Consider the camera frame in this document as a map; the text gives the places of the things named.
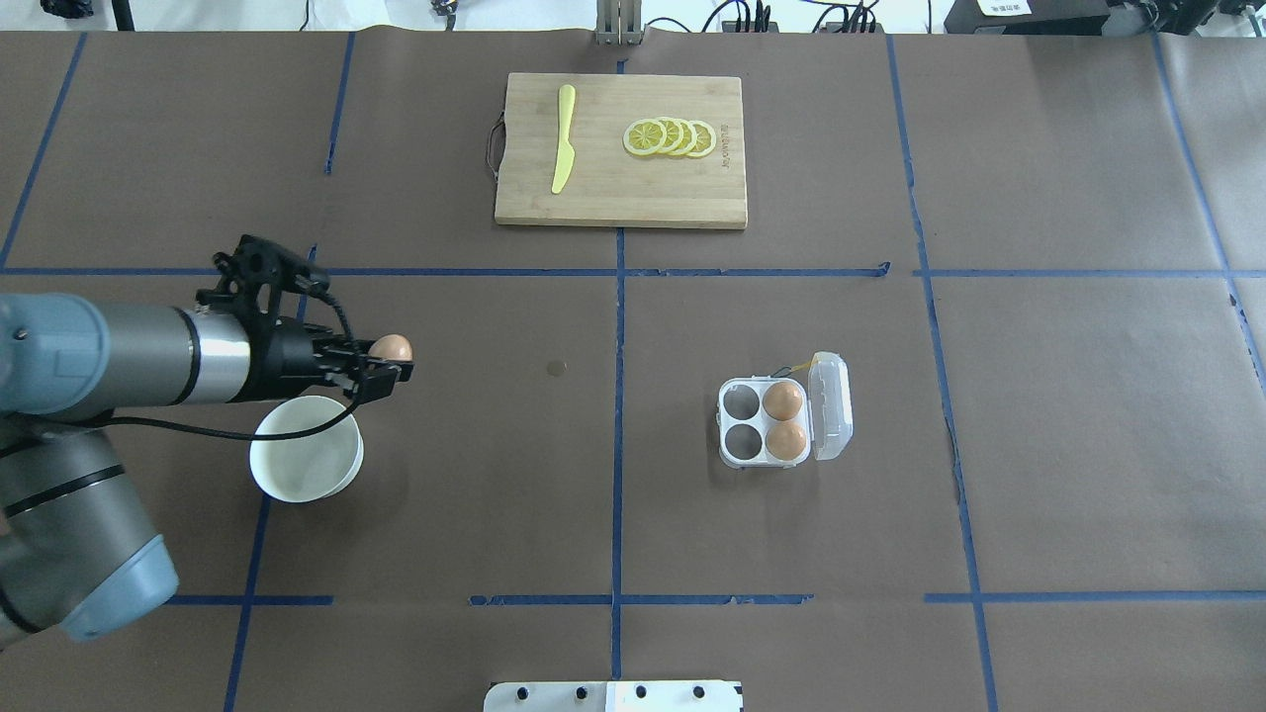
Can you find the yellow plastic knife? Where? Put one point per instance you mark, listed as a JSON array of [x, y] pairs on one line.
[[565, 151]]

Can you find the brown egg from bowl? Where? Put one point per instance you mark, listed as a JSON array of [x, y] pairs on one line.
[[393, 348]]

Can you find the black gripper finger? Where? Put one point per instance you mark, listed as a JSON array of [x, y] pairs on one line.
[[369, 381], [343, 349]]

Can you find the brown egg slot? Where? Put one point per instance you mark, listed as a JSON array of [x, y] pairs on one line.
[[786, 441], [783, 400]]

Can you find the brown egg near slot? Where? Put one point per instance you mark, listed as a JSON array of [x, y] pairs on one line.
[[786, 441]]

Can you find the brown paper table cover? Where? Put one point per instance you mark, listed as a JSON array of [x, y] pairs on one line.
[[1041, 258]]

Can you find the lemon slice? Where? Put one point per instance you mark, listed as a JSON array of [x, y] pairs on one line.
[[687, 137], [645, 138], [704, 140], [673, 136]]

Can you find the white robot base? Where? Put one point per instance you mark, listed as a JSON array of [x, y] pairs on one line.
[[616, 695]]

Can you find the black equipment box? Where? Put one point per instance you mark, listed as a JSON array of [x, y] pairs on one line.
[[1051, 18]]

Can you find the wooden cutting board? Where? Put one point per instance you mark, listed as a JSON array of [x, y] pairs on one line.
[[608, 186]]

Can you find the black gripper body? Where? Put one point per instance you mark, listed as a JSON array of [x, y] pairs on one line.
[[284, 362]]

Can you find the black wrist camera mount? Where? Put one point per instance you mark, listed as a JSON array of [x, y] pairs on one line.
[[254, 277]]

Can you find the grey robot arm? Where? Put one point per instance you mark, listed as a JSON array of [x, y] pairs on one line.
[[81, 554]]

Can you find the clear plastic egg box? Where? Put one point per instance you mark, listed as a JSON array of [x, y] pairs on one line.
[[827, 416]]

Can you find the white round bowl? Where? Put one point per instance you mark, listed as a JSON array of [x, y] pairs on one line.
[[306, 469]]

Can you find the brown egg far slot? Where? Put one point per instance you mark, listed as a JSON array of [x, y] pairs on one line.
[[783, 400]]

